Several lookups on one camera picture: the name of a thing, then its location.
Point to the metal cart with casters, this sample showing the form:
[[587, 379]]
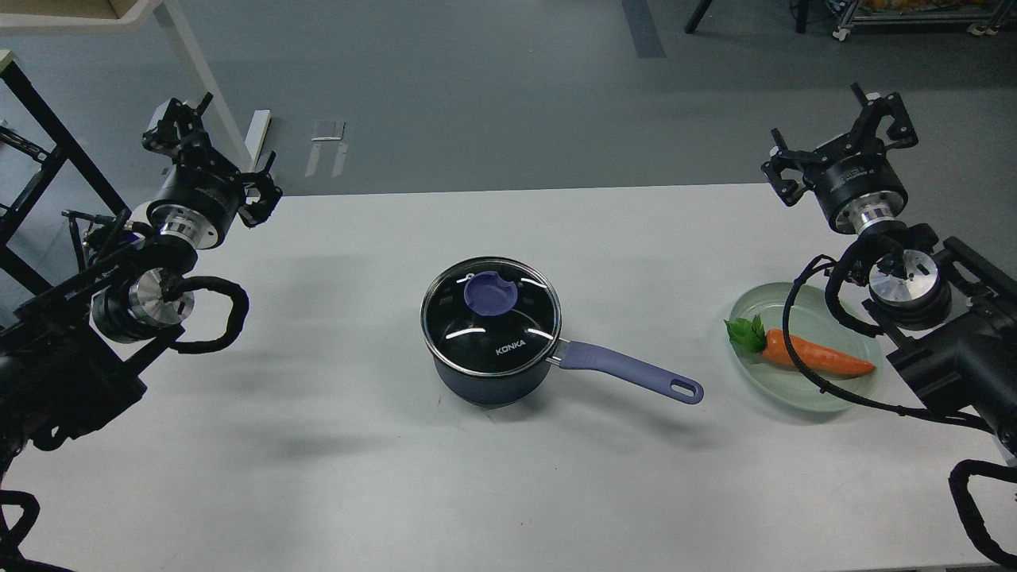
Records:
[[977, 18]]

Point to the white table frame leg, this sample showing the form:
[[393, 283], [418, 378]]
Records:
[[39, 18]]

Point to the dark blue saucepan purple handle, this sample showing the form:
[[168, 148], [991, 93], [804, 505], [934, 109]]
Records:
[[570, 355]]

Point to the black metal rack frame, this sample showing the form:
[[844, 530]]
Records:
[[66, 151]]

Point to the orange toy carrot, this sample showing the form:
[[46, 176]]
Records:
[[752, 336]]

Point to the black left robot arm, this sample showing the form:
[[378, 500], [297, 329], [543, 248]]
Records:
[[73, 360]]

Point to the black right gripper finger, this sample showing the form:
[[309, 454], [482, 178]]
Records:
[[790, 173], [884, 124]]

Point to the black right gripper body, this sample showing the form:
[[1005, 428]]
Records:
[[857, 192]]

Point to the pale green glass plate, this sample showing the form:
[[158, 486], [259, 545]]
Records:
[[810, 320]]

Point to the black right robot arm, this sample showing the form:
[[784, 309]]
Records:
[[949, 313]]

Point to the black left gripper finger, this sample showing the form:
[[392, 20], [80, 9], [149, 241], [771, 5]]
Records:
[[177, 132], [266, 192]]

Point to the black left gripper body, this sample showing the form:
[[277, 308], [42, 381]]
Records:
[[195, 205]]

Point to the glass pot lid purple knob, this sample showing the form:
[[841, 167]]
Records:
[[491, 317]]

